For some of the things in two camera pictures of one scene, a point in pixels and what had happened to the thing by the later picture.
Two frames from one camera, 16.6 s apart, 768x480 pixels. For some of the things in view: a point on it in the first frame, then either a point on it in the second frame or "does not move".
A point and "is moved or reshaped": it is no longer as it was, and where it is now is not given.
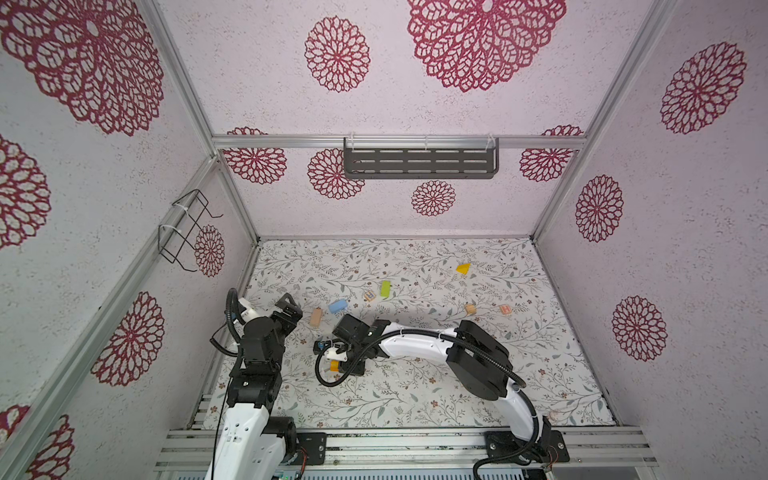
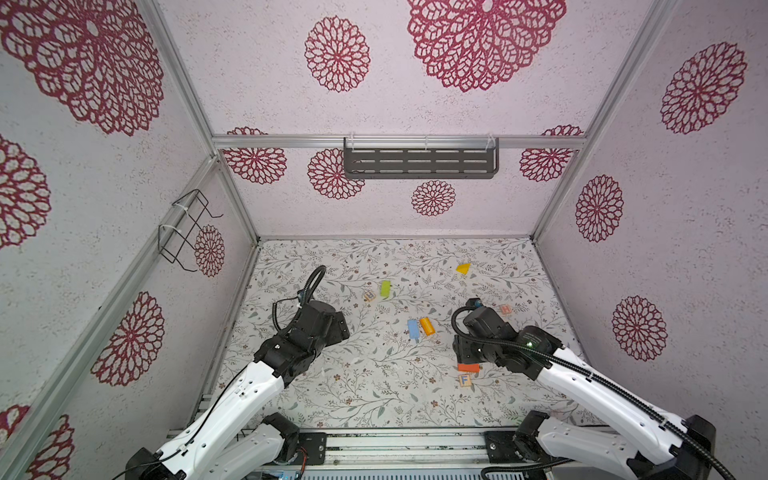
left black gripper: [291, 311] → [338, 329]
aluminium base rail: [421, 450] does not move
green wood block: [385, 288] does not move
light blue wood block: [337, 306] is moved or reshaped
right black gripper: [355, 369] → [459, 347]
